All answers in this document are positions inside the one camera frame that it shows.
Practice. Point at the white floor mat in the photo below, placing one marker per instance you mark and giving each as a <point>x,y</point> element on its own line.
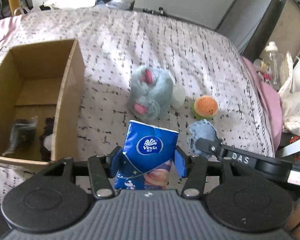
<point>70,4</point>

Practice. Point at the small white plush ball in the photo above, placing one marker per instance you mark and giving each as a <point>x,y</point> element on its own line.
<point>178,96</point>

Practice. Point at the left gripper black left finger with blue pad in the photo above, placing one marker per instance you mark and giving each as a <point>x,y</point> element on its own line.
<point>101,170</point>

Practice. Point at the orange burger plush toy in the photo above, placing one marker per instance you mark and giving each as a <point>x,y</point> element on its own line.
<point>204,107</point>

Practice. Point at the clear bottle white cap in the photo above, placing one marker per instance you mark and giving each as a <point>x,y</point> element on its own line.
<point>273,59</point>

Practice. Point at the black item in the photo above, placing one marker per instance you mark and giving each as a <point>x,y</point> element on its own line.
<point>22,134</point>

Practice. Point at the grey plush mouse toy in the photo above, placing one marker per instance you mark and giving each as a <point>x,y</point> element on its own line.
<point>150,93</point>

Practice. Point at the white black patterned bed sheet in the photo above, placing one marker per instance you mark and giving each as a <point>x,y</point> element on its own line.
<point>113,43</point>

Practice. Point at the brown cardboard box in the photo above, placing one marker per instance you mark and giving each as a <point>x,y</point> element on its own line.
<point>39,81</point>

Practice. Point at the brown board black frame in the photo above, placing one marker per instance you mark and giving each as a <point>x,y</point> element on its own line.
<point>280,24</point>

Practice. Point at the black and white furry toy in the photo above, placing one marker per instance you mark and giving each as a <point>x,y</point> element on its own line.
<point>46,140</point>

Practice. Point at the blue Vinda tissue pack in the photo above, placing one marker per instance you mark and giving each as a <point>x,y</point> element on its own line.
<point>147,158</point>

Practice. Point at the white crumpled plastic bag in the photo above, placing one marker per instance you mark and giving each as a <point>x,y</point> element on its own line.
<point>289,96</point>

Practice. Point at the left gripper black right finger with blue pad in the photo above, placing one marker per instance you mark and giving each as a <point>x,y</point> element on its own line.
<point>194,169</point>

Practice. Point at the grey-blue knitted plush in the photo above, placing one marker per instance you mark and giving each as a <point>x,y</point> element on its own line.
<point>201,129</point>

